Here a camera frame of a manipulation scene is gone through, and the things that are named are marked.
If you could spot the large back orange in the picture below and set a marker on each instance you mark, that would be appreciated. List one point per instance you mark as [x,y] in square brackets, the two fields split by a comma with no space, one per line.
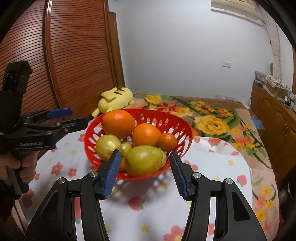
[119,123]

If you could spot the wall air conditioner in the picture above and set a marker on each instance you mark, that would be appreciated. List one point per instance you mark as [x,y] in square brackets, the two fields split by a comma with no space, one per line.
[243,7]

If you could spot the person's left hand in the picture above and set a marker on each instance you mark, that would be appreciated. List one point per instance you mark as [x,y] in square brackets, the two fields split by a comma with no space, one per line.
[28,164]

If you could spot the cardboard box with cloth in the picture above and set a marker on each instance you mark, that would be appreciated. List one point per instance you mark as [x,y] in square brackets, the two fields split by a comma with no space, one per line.
[276,86]

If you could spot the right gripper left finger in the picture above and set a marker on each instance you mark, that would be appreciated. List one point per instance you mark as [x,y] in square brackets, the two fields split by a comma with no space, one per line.
[55,217]

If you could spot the yellow plush toy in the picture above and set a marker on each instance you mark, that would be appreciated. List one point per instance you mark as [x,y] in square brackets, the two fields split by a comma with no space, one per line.
[116,98]

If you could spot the beige curtain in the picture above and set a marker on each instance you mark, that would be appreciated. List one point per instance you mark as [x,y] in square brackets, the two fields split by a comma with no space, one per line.
[272,30]

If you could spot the yellow-green oval guava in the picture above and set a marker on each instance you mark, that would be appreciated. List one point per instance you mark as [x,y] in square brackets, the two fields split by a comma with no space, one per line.
[142,161]

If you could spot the medium mandarin orange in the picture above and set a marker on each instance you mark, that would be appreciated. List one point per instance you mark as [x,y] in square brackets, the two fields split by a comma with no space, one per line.
[167,142]

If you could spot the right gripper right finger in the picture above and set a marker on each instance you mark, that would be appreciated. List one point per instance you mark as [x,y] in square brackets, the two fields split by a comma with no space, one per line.
[235,219]

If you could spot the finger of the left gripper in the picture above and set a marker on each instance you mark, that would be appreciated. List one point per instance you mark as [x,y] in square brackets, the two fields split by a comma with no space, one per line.
[45,115]
[57,130]

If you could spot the white wall switch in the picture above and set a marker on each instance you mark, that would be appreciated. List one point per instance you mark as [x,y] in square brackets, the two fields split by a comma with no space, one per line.
[226,64]

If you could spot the red perforated plastic basket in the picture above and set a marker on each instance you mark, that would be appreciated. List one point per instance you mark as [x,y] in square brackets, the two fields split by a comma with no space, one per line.
[165,122]

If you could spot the small mandarin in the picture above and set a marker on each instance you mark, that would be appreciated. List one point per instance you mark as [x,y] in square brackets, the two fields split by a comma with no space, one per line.
[122,165]

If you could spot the wooden sideboard cabinet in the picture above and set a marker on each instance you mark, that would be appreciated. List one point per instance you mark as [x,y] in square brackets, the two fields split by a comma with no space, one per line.
[279,132]

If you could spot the brown louvered wardrobe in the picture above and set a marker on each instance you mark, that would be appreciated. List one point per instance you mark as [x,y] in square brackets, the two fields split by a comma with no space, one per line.
[72,48]

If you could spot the large front orange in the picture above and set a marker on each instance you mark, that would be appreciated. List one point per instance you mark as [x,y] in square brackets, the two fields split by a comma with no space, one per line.
[145,134]

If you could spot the floral bed blanket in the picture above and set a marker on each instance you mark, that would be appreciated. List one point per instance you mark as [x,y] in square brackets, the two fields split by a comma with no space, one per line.
[229,121]

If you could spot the large orange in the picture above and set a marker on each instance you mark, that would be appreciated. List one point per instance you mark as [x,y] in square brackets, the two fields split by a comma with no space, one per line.
[145,134]
[119,123]

